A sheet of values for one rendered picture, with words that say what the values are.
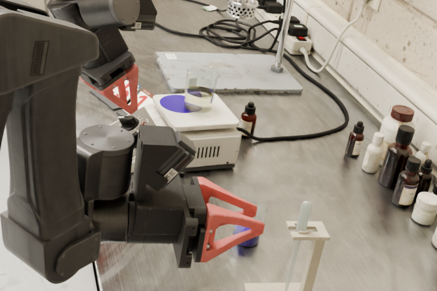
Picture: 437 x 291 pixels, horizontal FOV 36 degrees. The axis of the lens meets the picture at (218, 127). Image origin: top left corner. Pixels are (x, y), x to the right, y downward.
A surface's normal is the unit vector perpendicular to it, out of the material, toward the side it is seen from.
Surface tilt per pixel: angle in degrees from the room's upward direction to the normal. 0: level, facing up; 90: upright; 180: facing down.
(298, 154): 0
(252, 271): 0
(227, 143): 90
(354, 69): 90
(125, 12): 69
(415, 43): 90
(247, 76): 0
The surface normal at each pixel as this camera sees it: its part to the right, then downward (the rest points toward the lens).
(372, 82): -0.95, 0.01
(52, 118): 0.73, 0.47
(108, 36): 0.57, 0.33
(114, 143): 0.15, -0.89
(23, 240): -0.62, 0.36
